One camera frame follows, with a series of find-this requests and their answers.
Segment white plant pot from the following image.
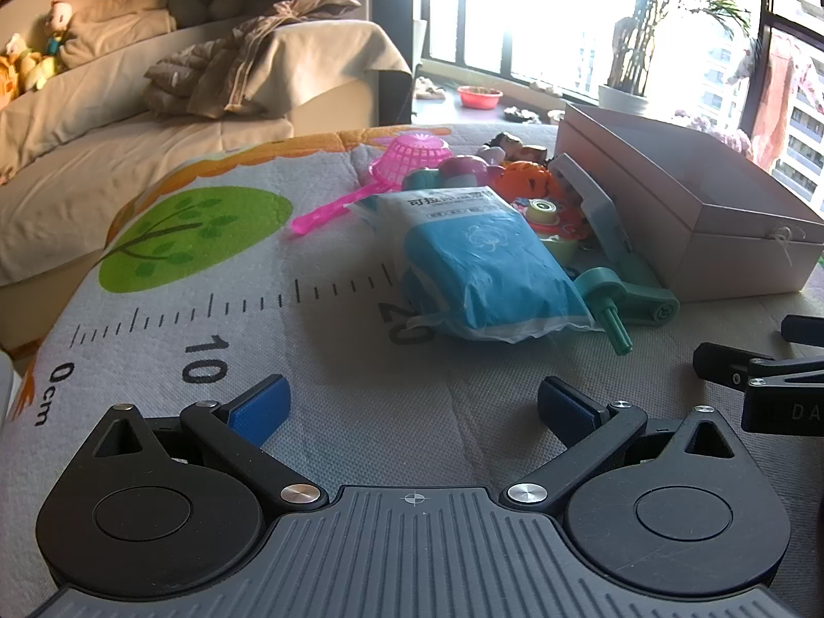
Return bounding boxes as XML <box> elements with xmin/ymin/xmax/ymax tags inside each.
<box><xmin>598</xmin><ymin>83</ymin><xmax>650</xmax><ymax>118</ymax></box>

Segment blue wipes packet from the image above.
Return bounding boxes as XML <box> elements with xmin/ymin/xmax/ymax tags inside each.
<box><xmin>348</xmin><ymin>186</ymin><xmax>596</xmax><ymax>344</ymax></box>

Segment pink plastic basin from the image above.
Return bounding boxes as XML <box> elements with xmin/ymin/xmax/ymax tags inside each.
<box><xmin>458</xmin><ymin>85</ymin><xmax>504</xmax><ymax>110</ymax></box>

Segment small brown toy figure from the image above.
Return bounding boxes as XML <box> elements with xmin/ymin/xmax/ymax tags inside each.
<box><xmin>483</xmin><ymin>132</ymin><xmax>548</xmax><ymax>165</ymax></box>

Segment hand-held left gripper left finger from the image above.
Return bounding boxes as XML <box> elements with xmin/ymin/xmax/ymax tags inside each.
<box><xmin>95</xmin><ymin>374</ymin><xmax>328</xmax><ymax>508</ymax></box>

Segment orange tiger toy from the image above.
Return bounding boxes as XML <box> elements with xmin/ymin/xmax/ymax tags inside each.
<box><xmin>495</xmin><ymin>164</ymin><xmax>564</xmax><ymax>203</ymax></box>

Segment desktop with printed ruler mat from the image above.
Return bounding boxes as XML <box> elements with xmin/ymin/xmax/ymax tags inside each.
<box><xmin>0</xmin><ymin>124</ymin><xmax>824</xmax><ymax>618</ymax></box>

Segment teal hand crank toy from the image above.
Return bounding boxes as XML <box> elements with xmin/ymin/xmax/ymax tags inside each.
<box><xmin>550</xmin><ymin>153</ymin><xmax>680</xmax><ymax>356</ymax></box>

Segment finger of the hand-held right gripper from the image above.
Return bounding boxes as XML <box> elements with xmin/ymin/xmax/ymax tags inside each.
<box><xmin>694</xmin><ymin>342</ymin><xmax>824</xmax><ymax>390</ymax></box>
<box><xmin>781</xmin><ymin>315</ymin><xmax>824</xmax><ymax>345</ymax></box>

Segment beige pillow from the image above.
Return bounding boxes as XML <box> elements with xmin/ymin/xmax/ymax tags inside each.
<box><xmin>61</xmin><ymin>0</ymin><xmax>178</xmax><ymax>68</ymax></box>

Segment crumpled beige blanket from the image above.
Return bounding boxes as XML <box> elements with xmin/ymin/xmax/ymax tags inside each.
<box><xmin>142</xmin><ymin>0</ymin><xmax>381</xmax><ymax>120</ymax></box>

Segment grey plush toy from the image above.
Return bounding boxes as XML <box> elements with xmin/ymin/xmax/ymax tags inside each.
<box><xmin>168</xmin><ymin>0</ymin><xmax>246</xmax><ymax>27</ymax></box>

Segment hanging pink cloth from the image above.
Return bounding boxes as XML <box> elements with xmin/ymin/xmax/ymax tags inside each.
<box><xmin>727</xmin><ymin>32</ymin><xmax>824</xmax><ymax>168</ymax></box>

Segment green potted plant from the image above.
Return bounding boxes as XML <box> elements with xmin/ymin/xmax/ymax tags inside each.
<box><xmin>605</xmin><ymin>0</ymin><xmax>754</xmax><ymax>94</ymax></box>

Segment white faced plush toy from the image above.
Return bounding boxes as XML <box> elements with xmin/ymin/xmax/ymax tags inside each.
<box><xmin>44</xmin><ymin>0</ymin><xmax>75</xmax><ymax>72</ymax></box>

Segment white cardboard box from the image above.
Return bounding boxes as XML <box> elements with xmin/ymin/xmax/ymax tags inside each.
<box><xmin>555</xmin><ymin>101</ymin><xmax>824</xmax><ymax>302</ymax></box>

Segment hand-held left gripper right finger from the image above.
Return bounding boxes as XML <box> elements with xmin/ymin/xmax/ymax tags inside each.
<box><xmin>507</xmin><ymin>376</ymin><xmax>736</xmax><ymax>508</ymax></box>

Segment pink plastic toy sieve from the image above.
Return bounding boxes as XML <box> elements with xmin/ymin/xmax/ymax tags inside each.
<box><xmin>289</xmin><ymin>130</ymin><xmax>453</xmax><ymax>239</ymax></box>

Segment beige covered sofa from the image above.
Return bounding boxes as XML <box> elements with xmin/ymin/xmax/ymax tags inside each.
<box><xmin>0</xmin><ymin>19</ymin><xmax>413</xmax><ymax>355</ymax></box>

